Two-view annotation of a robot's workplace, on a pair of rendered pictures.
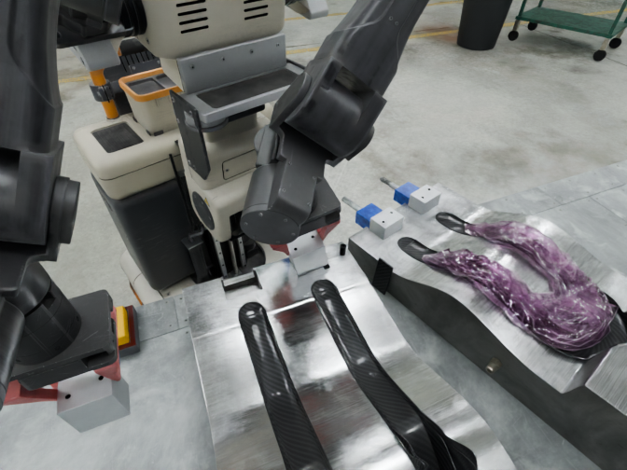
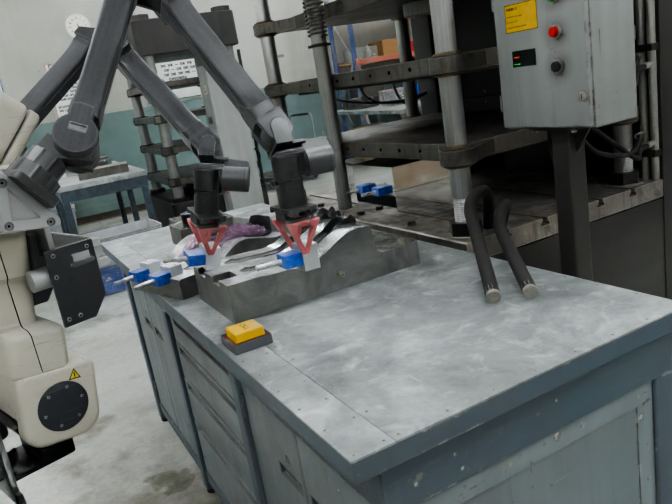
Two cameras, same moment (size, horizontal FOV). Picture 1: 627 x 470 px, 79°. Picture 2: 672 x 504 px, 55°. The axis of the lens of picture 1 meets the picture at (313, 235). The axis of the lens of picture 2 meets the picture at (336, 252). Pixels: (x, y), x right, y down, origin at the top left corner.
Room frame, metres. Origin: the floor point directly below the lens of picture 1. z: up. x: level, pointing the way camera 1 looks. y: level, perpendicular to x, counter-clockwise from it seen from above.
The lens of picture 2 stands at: (0.20, 1.54, 1.28)
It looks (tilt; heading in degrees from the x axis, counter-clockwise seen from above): 15 degrees down; 266
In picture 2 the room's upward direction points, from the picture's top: 9 degrees counter-clockwise
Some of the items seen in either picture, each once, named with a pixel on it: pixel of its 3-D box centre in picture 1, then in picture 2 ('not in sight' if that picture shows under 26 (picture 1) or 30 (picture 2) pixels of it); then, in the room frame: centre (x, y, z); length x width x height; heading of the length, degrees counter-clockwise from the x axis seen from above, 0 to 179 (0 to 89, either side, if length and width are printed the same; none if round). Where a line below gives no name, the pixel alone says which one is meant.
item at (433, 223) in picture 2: not in sight; (442, 198); (-0.42, -0.91, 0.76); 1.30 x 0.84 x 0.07; 112
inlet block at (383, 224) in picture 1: (367, 214); (157, 280); (0.55, -0.10, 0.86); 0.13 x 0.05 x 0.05; 40
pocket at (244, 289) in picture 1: (243, 290); (225, 283); (0.36, 0.11, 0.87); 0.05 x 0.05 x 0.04; 22
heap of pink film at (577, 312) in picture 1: (522, 269); (224, 234); (0.38, -0.31, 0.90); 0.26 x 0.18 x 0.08; 40
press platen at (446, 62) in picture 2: not in sight; (431, 83); (-0.43, -0.90, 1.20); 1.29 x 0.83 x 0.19; 112
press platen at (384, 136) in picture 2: not in sight; (439, 148); (-0.43, -0.90, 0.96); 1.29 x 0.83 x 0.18; 112
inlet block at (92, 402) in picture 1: (95, 358); (285, 260); (0.21, 0.24, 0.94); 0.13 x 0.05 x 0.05; 22
